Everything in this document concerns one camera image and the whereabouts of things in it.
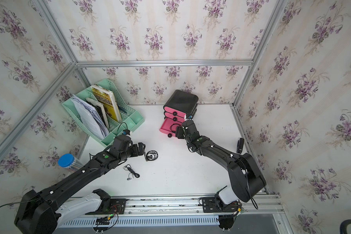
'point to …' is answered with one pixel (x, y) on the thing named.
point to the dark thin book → (100, 109)
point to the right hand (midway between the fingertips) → (182, 128)
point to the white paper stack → (89, 117)
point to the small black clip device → (240, 145)
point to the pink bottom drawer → (168, 126)
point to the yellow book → (106, 97)
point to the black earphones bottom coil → (174, 131)
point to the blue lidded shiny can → (68, 161)
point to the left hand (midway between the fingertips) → (141, 147)
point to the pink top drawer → (174, 111)
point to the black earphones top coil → (151, 155)
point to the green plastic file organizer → (131, 118)
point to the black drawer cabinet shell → (183, 102)
